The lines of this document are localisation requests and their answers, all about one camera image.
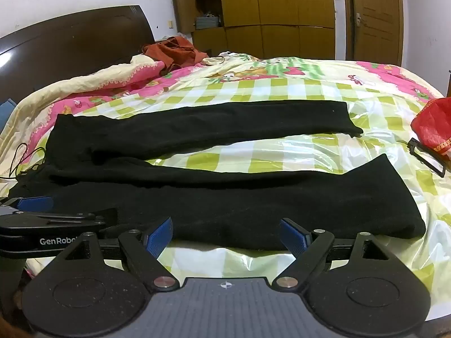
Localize brown wooden door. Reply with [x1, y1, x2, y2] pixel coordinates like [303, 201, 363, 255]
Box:
[343, 0, 404, 66]

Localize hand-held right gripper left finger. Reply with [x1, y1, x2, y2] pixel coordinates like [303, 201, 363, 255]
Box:
[60, 217, 177, 292]

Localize black pants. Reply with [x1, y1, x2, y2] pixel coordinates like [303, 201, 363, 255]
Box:
[7, 100, 427, 250]

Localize black cable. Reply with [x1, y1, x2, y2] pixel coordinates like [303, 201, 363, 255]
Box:
[0, 143, 48, 184]

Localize grey box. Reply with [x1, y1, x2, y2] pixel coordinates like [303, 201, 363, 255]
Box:
[195, 14, 223, 29]

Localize printed checked blanket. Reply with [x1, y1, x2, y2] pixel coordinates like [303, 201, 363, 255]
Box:
[0, 52, 451, 324]

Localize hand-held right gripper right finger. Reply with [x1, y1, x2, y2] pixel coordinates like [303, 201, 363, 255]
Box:
[273, 218, 392, 291]

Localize blue item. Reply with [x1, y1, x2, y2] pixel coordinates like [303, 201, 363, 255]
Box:
[0, 99, 16, 129]

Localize dark wooden headboard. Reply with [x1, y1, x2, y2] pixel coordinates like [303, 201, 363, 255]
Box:
[0, 5, 156, 104]

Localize red bag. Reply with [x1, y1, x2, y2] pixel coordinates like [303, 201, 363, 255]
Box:
[410, 97, 451, 163]

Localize black rectangular frame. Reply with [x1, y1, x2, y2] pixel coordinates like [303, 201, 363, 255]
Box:
[408, 137, 447, 177]

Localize rust red garment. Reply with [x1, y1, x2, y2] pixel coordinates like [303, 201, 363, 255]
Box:
[141, 36, 208, 76]

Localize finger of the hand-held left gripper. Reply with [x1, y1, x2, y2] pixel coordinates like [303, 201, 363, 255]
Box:
[0, 197, 54, 215]
[0, 208, 118, 235]

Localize brown wooden wardrobe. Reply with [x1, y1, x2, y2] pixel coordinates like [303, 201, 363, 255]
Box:
[169, 0, 337, 59]

